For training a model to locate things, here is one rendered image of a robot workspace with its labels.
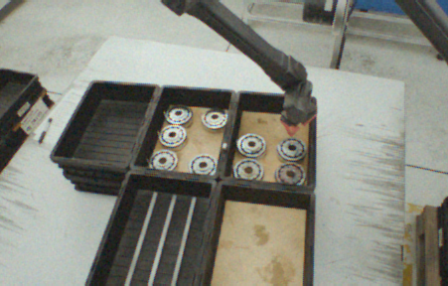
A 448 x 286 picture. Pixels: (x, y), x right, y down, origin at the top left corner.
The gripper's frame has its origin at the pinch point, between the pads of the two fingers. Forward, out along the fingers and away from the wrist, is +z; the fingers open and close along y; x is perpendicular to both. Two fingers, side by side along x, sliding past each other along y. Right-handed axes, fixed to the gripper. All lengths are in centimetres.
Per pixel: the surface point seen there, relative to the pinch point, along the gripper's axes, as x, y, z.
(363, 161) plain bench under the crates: -16.0, 24.9, 27.4
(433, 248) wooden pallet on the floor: -59, 48, 84
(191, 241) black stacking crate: -1.0, -47.6, 13.6
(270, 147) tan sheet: 7.6, -3.9, 13.8
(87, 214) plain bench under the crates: 39, -69, 26
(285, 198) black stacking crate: -12.3, -17.8, 8.0
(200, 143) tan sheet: 26.9, -21.6, 13.4
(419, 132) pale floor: -12, 124, 99
